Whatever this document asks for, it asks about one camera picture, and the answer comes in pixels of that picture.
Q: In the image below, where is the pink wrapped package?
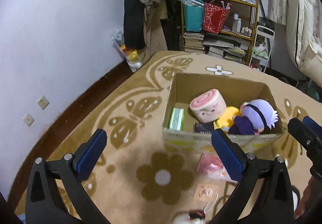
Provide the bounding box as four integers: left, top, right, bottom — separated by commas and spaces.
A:
196, 154, 237, 184

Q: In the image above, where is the yellow dog plush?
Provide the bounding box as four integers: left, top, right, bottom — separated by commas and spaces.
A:
213, 106, 241, 132

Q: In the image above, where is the wall socket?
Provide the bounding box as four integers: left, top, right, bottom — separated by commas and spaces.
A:
23, 113, 34, 127
37, 96, 49, 110

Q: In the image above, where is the black hanging coat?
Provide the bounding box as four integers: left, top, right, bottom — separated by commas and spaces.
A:
123, 0, 146, 50

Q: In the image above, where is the black face mask box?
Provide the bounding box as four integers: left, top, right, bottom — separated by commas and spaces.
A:
194, 123, 215, 134

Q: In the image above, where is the wooden bookshelf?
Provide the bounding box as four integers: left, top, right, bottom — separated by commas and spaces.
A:
180, 0, 260, 66

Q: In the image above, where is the open cardboard box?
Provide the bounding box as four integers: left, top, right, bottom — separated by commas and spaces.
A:
162, 73, 284, 153

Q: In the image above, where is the plastic bag with toys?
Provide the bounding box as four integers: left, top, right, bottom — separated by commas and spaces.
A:
112, 29, 142, 73

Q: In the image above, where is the white penguin plush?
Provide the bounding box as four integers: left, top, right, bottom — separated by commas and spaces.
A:
172, 210, 206, 224

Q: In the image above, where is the teal gift bag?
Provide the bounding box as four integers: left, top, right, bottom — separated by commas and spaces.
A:
181, 0, 205, 32

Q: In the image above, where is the stack of books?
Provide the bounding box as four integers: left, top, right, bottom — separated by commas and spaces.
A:
183, 32, 205, 53

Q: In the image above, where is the upper wall socket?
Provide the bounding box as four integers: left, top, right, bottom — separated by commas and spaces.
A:
37, 96, 49, 110

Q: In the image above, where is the green tissue pack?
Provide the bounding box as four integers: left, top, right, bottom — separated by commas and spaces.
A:
168, 107, 185, 132

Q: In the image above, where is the lower wall socket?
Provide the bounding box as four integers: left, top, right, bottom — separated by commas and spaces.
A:
23, 113, 34, 127

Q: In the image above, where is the beige trench coat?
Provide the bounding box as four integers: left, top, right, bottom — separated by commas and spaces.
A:
141, 1, 168, 63

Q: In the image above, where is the white metal cart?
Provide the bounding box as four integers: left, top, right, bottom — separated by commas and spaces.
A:
249, 25, 275, 73

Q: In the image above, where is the purple haired doll plush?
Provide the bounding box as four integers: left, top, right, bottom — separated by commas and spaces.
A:
228, 99, 278, 135

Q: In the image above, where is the small card keychain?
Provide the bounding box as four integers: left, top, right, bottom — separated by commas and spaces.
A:
193, 183, 220, 214

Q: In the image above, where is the cream folded quilt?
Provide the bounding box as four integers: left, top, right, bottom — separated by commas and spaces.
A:
286, 0, 322, 86

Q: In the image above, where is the beige floral rug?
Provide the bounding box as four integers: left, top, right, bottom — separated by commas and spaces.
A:
13, 50, 322, 224

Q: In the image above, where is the pink swirl roll plush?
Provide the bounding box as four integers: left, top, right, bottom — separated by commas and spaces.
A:
189, 89, 226, 123

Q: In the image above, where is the red gift bag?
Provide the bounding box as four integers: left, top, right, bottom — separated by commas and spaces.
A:
202, 0, 230, 34

